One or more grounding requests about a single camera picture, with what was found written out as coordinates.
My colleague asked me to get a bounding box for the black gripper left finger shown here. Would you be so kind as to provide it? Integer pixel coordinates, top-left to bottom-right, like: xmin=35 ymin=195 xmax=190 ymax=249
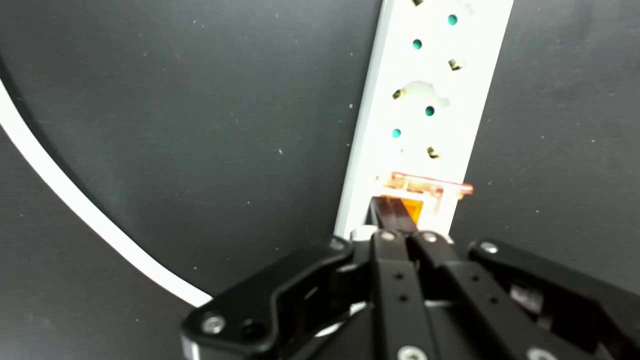
xmin=370 ymin=195 xmax=433 ymax=360

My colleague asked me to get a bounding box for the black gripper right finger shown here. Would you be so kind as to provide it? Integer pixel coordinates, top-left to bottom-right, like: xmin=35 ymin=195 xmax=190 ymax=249
xmin=382 ymin=197 xmax=535 ymax=360

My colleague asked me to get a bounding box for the white power strip adapter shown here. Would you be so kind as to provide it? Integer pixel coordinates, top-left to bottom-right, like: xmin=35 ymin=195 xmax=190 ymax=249
xmin=333 ymin=0 xmax=513 ymax=237

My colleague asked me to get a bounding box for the white power strip cable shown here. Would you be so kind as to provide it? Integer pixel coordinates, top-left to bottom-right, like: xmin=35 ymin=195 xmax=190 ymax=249
xmin=0 ymin=77 xmax=214 ymax=309

